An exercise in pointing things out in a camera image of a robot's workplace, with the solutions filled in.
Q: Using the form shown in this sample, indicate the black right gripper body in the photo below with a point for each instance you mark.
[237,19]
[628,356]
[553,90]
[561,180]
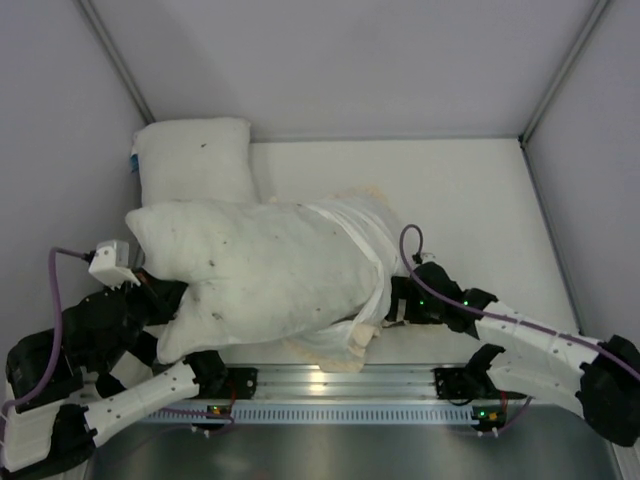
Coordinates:
[400,301]

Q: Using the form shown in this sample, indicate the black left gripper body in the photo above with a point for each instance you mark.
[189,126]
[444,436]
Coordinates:
[163,292]

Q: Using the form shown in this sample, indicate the grey pillowcase with cream frill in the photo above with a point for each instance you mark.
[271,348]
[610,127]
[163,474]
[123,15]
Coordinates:
[365,215]

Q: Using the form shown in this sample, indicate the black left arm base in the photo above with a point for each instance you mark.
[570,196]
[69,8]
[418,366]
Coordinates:
[235,382]

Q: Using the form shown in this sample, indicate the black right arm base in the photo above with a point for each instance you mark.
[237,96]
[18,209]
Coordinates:
[463,385]

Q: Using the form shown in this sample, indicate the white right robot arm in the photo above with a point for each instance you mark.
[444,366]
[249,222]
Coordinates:
[520,358]

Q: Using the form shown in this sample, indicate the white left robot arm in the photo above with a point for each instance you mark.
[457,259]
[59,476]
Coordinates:
[73,387]

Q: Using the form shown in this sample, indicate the blue label on bare pillow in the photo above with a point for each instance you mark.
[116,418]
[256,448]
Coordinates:
[134,163]

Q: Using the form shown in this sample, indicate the bare white pillow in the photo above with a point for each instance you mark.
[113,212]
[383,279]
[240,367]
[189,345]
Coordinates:
[195,159]

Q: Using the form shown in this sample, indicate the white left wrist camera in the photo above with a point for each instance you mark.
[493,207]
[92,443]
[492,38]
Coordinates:
[110,265]

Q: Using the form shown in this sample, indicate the perforated grey cable duct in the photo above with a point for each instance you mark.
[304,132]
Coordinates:
[320,414]

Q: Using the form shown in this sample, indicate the aluminium mounting rail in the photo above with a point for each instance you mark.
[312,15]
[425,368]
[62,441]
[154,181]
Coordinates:
[306,383]

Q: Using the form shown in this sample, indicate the left aluminium frame post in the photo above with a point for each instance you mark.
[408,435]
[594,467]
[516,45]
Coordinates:
[100,32]

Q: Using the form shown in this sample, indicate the aluminium frame post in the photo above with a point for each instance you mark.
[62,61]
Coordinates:
[570,59]
[100,32]

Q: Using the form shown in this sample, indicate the right aluminium frame post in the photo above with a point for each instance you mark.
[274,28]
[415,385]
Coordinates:
[570,59]

